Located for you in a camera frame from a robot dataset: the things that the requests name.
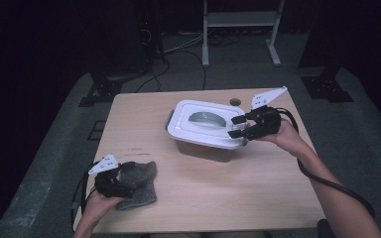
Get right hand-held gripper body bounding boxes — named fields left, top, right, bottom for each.
left=246, top=86, right=288, bottom=142

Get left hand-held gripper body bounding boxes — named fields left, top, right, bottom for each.
left=87, top=153, right=130, bottom=198

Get grey fluffy cloth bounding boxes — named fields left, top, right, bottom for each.
left=115, top=161, right=158, bottom=212

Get white lid with grey handle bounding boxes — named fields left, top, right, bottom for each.
left=166, top=99, right=247, bottom=151

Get brown clear storage box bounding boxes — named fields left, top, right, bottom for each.
left=164, top=108, right=249, bottom=158

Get person's left hand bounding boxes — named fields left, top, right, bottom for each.
left=83, top=190, right=125, bottom=222

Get person's right hand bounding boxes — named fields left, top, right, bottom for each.
left=256, top=119, right=307, bottom=158

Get black stand base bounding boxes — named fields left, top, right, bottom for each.
left=78, top=63, right=147, bottom=108
left=301, top=63, right=355, bottom=103

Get black chair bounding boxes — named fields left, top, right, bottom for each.
left=317, top=218, right=331, bottom=238

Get dark equipment stand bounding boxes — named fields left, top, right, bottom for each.
left=138, top=0, right=167, bottom=63

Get left hand-held gripper cable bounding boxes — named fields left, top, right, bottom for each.
left=78, top=161, right=100, bottom=212

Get hand-held gripper cable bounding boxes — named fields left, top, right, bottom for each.
left=274, top=107, right=376, bottom=219
left=78, top=161, right=100, bottom=212

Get black floor cable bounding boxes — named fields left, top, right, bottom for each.
left=135, top=59, right=172, bottom=93
left=165, top=49, right=207, bottom=91

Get white floor cables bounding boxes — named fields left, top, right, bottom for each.
left=162, top=33, right=206, bottom=56

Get right hand-held gripper cable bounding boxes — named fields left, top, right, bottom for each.
left=274, top=107, right=376, bottom=219

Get white metal desk frame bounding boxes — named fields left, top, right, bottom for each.
left=201, top=0, right=286, bottom=67

